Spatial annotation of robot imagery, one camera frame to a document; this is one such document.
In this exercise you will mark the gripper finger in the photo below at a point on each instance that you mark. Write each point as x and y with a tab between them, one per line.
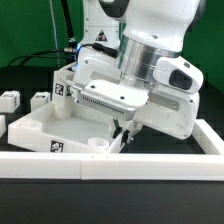
116	128
130	130

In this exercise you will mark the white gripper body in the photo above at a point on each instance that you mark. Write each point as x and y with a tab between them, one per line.
100	85

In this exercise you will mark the white square tabletop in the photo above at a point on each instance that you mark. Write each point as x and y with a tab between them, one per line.
85	131

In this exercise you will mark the white U-shaped fence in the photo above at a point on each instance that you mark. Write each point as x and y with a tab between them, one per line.
53	157

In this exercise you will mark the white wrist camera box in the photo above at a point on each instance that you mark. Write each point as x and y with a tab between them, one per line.
179	74

